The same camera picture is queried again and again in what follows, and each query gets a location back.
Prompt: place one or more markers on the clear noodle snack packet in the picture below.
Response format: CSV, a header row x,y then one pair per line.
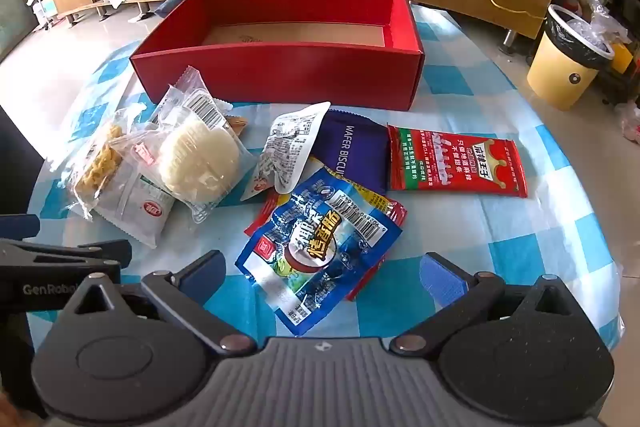
x,y
97,162

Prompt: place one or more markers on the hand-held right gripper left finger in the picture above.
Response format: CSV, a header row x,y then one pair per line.
x,y
212,268

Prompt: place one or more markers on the silver grey snack packet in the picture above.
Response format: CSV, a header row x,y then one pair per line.
x,y
285,147

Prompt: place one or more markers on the blue snack packet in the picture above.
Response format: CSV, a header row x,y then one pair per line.
x,y
310,247

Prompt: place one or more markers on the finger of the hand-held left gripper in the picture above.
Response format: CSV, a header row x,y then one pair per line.
x,y
20,224
75,252

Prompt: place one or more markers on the white packet with red label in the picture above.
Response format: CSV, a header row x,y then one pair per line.
x,y
135,207

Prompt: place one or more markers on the round white pastry packet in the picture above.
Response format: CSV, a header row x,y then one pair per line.
x,y
197,157

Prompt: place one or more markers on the small orange cracker packet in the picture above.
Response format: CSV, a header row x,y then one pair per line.
x,y
236,124

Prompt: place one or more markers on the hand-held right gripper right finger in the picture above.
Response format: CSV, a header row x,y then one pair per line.
x,y
442,279

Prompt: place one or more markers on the purple wafer packet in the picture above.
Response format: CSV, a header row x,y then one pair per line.
x,y
355,152

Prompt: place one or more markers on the red cardboard box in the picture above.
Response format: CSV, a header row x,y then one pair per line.
x,y
280,77

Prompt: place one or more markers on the blue white checkered tablecloth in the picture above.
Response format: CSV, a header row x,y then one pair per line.
x,y
500,227

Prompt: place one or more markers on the red spicy strip packet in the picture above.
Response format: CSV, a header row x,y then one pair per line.
x,y
450,162

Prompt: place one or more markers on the yellow trash bin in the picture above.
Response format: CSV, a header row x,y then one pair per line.
x,y
555,72

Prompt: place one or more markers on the red yellow snack packet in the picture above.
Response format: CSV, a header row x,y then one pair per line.
x,y
395,212

